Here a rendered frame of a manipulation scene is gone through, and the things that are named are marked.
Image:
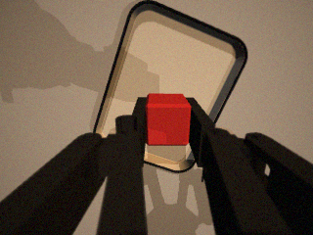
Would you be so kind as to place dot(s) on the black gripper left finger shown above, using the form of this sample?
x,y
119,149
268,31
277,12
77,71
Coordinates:
x,y
54,199

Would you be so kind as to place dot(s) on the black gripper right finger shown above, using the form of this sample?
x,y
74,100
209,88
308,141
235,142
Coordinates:
x,y
231,166

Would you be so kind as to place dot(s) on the red cube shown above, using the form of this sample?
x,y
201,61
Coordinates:
x,y
167,120

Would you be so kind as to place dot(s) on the beige rectangular tray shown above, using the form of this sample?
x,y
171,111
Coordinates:
x,y
164,51

